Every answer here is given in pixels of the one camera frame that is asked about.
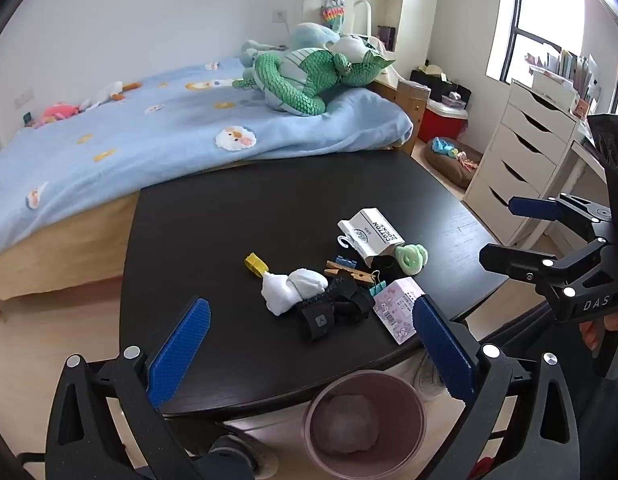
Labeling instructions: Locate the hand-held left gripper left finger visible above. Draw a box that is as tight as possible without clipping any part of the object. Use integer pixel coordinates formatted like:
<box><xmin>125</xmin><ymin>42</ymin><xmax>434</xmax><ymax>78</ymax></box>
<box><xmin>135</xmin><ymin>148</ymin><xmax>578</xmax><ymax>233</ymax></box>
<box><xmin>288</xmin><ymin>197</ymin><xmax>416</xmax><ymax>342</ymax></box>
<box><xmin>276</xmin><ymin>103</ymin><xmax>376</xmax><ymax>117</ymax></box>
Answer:
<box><xmin>45</xmin><ymin>297</ymin><xmax>211</xmax><ymax>480</ymax></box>

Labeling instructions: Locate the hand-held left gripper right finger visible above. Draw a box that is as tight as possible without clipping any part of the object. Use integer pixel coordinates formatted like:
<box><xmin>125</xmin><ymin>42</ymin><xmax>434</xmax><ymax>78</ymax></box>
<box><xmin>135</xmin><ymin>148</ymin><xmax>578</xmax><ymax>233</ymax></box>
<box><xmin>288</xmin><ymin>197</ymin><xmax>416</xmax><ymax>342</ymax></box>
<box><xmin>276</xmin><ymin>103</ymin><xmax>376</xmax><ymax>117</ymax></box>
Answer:
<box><xmin>413</xmin><ymin>294</ymin><xmax>587</xmax><ymax>480</ymax></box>

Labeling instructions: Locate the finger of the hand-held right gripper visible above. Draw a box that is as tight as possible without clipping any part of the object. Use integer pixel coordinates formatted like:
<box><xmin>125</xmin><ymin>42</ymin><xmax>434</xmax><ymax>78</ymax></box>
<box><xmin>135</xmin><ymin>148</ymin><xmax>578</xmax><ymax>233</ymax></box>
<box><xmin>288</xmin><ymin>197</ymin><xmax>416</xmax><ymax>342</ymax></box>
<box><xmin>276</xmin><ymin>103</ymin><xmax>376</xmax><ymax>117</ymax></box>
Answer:
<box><xmin>508</xmin><ymin>192</ymin><xmax>613</xmax><ymax>242</ymax></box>
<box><xmin>479</xmin><ymin>238</ymin><xmax>614</xmax><ymax>297</ymax></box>

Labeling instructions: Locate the pink tissue packet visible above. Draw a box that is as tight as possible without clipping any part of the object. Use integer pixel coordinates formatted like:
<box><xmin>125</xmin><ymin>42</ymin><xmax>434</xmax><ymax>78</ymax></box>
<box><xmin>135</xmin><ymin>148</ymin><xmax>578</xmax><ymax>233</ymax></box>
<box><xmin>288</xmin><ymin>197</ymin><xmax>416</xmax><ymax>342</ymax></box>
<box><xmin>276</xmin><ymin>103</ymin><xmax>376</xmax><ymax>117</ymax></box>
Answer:
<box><xmin>373</xmin><ymin>276</ymin><xmax>424</xmax><ymax>345</ymax></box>

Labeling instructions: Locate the green pacifier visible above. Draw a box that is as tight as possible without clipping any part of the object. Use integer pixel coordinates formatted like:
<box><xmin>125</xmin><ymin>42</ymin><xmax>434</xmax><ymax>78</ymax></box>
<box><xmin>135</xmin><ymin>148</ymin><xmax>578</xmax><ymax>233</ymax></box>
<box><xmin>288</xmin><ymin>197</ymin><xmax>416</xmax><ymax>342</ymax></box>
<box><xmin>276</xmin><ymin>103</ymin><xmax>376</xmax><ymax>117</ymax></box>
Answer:
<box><xmin>393</xmin><ymin>244</ymin><xmax>430</xmax><ymax>276</ymax></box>

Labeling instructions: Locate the pink trash bin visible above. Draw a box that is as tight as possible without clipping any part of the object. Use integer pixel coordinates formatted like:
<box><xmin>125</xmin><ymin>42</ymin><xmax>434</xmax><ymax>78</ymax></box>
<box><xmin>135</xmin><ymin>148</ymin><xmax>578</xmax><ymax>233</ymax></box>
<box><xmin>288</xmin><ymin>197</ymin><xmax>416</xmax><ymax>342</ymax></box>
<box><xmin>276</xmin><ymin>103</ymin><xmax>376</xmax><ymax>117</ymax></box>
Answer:
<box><xmin>303</xmin><ymin>370</ymin><xmax>427</xmax><ymax>480</ymax></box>

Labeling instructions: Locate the white sock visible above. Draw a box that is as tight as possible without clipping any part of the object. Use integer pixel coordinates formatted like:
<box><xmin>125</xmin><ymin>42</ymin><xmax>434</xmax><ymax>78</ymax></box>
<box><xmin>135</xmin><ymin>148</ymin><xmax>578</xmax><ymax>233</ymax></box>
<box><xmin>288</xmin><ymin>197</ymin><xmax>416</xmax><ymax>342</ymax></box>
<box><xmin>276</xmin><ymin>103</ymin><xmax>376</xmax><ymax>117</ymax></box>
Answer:
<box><xmin>260</xmin><ymin>267</ymin><xmax>327</xmax><ymax>317</ymax></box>

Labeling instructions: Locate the black strap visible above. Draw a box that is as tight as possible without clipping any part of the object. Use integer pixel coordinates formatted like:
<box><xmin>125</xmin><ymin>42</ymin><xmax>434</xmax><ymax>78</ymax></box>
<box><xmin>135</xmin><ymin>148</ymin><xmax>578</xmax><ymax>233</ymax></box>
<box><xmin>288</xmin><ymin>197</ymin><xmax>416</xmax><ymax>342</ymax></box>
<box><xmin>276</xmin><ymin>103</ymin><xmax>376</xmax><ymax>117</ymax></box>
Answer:
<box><xmin>296</xmin><ymin>276</ymin><xmax>374</xmax><ymax>343</ymax></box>

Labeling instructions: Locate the white sock packaging card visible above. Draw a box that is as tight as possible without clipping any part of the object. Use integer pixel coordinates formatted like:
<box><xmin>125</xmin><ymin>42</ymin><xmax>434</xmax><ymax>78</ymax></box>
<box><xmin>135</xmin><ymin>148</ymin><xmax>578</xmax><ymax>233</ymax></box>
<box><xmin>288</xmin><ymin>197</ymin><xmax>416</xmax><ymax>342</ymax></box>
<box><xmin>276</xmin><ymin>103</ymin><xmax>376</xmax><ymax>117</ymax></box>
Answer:
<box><xmin>337</xmin><ymin>207</ymin><xmax>406</xmax><ymax>265</ymax></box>

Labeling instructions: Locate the person's right hand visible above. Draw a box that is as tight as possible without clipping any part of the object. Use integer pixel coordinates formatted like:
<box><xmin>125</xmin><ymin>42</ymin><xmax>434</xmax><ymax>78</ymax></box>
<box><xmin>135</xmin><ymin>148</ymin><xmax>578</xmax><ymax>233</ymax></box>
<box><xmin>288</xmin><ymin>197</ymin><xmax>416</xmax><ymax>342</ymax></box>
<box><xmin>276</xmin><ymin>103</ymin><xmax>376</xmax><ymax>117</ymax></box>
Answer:
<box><xmin>579</xmin><ymin>311</ymin><xmax>618</xmax><ymax>352</ymax></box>

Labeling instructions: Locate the white drawer unit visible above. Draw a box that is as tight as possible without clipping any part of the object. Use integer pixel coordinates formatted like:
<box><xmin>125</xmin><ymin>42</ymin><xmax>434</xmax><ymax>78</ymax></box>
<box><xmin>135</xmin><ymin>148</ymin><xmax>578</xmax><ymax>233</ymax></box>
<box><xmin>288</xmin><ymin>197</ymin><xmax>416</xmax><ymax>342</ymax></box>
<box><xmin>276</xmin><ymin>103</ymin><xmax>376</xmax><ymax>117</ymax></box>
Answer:
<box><xmin>463</xmin><ymin>80</ymin><xmax>580</xmax><ymax>248</ymax></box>

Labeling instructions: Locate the brown pet bed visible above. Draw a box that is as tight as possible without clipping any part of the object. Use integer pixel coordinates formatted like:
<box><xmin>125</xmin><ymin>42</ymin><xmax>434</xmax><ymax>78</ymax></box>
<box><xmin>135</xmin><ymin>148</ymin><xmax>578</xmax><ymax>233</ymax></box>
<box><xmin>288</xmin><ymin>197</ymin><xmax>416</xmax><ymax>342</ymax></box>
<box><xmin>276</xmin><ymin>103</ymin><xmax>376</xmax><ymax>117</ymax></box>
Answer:
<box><xmin>423</xmin><ymin>137</ymin><xmax>484</xmax><ymax>190</ymax></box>

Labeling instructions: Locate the wooden clothespin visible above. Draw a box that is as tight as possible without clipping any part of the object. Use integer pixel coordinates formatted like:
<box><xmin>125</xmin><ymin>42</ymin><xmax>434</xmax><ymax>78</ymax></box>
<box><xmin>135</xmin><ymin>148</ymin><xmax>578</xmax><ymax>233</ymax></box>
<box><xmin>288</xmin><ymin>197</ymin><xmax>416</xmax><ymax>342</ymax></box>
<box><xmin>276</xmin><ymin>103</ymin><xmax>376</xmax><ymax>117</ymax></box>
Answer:
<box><xmin>324</xmin><ymin>260</ymin><xmax>376</xmax><ymax>287</ymax></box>

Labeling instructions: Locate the red cooler box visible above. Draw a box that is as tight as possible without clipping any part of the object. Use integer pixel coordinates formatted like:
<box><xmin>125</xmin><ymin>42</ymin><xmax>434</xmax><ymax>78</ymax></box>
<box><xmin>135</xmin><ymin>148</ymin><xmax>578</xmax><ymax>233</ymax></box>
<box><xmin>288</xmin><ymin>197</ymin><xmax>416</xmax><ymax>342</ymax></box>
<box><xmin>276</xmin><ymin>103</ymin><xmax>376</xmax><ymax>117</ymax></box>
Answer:
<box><xmin>418</xmin><ymin>100</ymin><xmax>468</xmax><ymax>145</ymax></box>

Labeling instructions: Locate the row of books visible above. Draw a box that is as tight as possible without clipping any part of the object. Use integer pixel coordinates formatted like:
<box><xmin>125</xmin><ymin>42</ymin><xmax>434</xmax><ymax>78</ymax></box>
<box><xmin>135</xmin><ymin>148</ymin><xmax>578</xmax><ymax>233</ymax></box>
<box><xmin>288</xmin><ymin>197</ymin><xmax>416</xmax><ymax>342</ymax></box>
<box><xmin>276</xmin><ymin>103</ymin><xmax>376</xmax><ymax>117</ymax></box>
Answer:
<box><xmin>526</xmin><ymin>42</ymin><xmax>602</xmax><ymax>116</ymax></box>

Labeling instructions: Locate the black bag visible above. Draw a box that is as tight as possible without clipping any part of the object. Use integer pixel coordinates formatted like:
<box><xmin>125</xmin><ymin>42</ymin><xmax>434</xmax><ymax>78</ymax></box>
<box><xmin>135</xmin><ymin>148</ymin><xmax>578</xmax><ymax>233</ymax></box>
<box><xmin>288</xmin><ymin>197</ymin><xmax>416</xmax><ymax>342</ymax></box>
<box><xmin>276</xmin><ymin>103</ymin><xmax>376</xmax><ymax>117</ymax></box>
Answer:
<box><xmin>410</xmin><ymin>69</ymin><xmax>472</xmax><ymax>107</ymax></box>

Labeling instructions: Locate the wooden nightstand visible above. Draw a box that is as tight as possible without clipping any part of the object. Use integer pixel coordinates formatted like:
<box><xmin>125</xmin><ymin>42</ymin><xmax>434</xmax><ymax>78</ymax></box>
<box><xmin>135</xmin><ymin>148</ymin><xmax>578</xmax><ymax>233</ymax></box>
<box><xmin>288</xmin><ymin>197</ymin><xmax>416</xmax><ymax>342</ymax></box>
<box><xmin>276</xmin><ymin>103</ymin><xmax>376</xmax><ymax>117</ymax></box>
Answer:
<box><xmin>369</xmin><ymin>67</ymin><xmax>432</xmax><ymax>142</ymax></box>

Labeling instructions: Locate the window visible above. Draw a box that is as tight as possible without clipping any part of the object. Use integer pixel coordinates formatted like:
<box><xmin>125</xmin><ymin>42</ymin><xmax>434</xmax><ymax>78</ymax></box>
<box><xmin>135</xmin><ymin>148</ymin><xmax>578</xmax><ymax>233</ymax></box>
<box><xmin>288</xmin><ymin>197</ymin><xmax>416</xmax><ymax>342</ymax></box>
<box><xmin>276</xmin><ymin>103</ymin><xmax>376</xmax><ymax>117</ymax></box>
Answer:
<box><xmin>486</xmin><ymin>0</ymin><xmax>618</xmax><ymax>116</ymax></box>

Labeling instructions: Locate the bed with blue blanket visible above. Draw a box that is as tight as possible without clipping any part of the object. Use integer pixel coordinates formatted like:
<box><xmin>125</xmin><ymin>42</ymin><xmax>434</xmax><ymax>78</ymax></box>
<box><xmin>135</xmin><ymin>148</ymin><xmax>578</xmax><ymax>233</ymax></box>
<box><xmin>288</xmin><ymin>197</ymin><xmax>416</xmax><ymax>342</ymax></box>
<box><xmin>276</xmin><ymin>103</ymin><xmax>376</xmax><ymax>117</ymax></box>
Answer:
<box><xmin>0</xmin><ymin>55</ymin><xmax>414</xmax><ymax>261</ymax></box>

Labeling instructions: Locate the white arched lamp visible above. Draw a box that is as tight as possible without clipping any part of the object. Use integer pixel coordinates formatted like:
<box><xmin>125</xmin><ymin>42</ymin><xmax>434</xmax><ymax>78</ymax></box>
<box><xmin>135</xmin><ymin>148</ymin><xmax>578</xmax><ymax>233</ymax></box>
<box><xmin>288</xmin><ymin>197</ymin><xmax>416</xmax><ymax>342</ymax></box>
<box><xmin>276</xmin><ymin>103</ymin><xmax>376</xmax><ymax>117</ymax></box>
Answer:
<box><xmin>353</xmin><ymin>0</ymin><xmax>374</xmax><ymax>38</ymax></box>

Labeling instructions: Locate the white goose plush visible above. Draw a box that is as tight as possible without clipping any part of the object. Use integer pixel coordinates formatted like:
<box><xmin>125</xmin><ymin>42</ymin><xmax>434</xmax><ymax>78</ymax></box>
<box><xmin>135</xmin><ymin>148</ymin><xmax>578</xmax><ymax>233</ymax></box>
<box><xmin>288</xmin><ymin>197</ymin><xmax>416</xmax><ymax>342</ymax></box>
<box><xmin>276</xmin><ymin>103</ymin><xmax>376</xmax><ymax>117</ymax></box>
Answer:
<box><xmin>79</xmin><ymin>80</ymin><xmax>142</xmax><ymax>111</ymax></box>

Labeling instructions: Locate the pink plush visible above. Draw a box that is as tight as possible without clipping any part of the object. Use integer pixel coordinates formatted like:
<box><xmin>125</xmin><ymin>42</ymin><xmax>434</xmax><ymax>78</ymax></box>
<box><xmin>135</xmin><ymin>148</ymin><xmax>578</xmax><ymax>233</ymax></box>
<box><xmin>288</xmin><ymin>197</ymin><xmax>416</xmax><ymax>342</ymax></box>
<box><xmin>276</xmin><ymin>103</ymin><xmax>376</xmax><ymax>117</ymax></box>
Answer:
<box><xmin>31</xmin><ymin>102</ymin><xmax>82</xmax><ymax>128</ymax></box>

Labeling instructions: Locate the green dragon plush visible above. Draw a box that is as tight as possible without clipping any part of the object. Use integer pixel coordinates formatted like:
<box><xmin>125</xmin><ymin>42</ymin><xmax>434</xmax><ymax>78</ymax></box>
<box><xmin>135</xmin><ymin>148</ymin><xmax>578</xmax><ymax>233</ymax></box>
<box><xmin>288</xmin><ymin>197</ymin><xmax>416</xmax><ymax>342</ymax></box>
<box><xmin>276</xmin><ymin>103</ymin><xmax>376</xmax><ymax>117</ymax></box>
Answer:
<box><xmin>233</xmin><ymin>37</ymin><xmax>397</xmax><ymax>117</ymax></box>

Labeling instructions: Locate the rainbow hanging toy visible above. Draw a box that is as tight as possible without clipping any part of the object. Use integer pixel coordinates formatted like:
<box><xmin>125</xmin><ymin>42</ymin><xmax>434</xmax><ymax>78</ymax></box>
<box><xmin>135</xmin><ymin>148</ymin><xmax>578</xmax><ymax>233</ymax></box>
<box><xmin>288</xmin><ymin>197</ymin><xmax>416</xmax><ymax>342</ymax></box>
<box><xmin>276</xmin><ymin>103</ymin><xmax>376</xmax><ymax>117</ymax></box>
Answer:
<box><xmin>320</xmin><ymin>2</ymin><xmax>346</xmax><ymax>31</ymax></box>

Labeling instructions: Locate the light blue plush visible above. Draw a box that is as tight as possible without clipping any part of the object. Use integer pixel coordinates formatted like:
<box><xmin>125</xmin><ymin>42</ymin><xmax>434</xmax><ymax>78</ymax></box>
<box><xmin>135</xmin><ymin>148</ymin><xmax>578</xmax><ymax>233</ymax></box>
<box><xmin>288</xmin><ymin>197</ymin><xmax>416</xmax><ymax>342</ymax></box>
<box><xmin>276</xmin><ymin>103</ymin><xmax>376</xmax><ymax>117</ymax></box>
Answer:
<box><xmin>240</xmin><ymin>22</ymin><xmax>342</xmax><ymax>67</ymax></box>

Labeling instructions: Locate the black hair tie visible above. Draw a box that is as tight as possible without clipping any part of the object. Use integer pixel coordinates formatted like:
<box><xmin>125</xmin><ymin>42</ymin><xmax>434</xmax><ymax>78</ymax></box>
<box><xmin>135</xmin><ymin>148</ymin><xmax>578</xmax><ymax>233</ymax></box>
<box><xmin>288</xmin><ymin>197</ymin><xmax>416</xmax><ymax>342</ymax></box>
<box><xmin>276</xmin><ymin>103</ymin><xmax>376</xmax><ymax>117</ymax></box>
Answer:
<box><xmin>371</xmin><ymin>255</ymin><xmax>404</xmax><ymax>283</ymax></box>

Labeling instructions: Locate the white wall shelf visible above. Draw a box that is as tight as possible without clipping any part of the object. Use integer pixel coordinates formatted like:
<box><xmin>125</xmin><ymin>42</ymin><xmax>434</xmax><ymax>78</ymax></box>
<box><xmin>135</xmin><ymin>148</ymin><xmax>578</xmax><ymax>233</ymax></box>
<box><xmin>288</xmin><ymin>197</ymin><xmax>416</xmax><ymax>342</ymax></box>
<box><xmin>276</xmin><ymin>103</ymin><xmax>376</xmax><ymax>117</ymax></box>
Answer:
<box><xmin>301</xmin><ymin>0</ymin><xmax>410</xmax><ymax>53</ymax></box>

